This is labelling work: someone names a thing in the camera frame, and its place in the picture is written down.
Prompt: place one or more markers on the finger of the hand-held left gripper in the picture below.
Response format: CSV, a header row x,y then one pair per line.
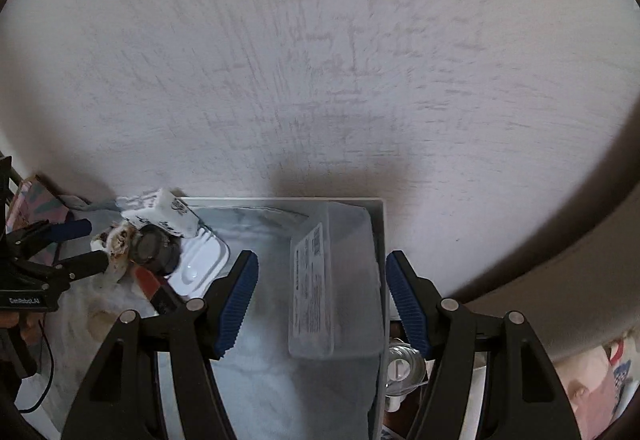
x,y
85,265
70,230

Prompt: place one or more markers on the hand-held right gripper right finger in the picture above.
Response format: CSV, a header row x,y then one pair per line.
x,y
405,300

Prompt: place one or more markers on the clear glass bottle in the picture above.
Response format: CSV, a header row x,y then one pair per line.
x,y
400,365

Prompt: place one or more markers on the person's left hand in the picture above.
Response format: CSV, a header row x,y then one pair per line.
x,y
12,321

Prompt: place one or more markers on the brown and black lipstick box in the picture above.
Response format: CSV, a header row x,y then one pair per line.
x,y
160,295

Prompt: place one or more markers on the white ink-print tissue packet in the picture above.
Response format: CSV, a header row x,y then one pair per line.
x,y
160,212

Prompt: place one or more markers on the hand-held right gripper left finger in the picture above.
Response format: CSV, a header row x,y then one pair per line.
x,y
237,305

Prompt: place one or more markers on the pink printed cloth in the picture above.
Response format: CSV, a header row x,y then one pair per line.
x,y
590,385

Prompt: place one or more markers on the round black compact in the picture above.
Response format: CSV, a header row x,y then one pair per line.
x,y
152,250

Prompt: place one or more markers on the floral tablecloth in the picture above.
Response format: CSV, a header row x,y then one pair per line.
x,y
270,395

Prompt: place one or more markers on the clear plastic box with label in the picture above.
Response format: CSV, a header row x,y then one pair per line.
x,y
330,270

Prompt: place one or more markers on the cardboard box with pink lining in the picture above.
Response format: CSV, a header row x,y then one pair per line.
x,y
35,200

